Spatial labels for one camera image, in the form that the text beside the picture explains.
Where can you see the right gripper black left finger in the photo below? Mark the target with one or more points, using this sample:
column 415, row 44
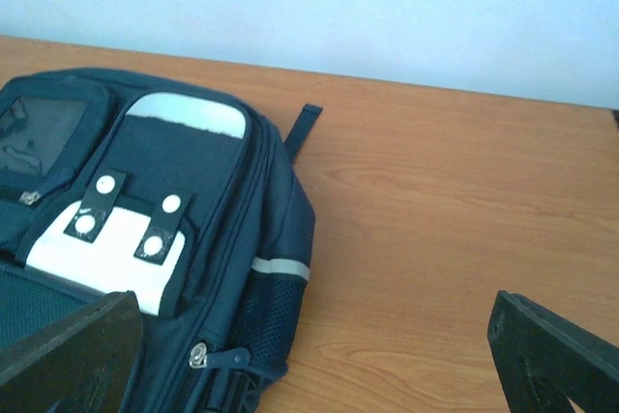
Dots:
column 81, row 363

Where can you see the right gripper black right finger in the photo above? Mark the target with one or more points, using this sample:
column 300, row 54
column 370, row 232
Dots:
column 546, row 363

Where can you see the navy blue student backpack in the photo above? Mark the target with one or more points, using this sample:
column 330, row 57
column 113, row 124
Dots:
column 185, row 196

